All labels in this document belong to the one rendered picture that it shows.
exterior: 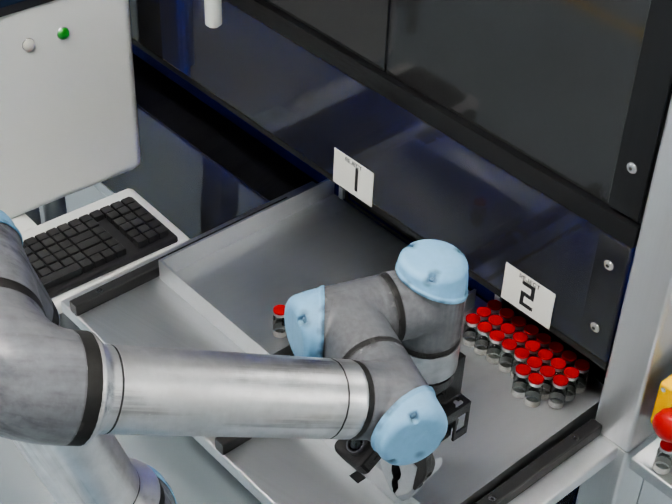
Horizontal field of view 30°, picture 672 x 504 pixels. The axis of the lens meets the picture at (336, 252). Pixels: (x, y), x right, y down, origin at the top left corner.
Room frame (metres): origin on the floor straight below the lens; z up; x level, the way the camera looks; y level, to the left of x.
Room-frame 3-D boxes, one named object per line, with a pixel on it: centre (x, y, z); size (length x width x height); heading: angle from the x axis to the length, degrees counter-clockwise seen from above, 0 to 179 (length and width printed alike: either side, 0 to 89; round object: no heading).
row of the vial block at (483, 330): (1.24, -0.25, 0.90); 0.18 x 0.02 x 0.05; 44
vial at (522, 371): (1.20, -0.25, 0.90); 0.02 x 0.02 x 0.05
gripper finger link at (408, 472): (1.00, -0.11, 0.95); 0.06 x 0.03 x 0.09; 133
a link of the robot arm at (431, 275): (1.01, -0.10, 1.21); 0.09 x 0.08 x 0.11; 114
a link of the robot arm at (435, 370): (1.01, -0.10, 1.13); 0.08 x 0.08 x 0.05
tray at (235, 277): (1.43, 0.05, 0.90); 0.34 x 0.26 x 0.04; 133
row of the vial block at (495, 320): (1.26, -0.26, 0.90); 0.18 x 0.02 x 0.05; 44
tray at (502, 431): (1.17, -0.17, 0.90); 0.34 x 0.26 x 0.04; 134
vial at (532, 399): (1.19, -0.27, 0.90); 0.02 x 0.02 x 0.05
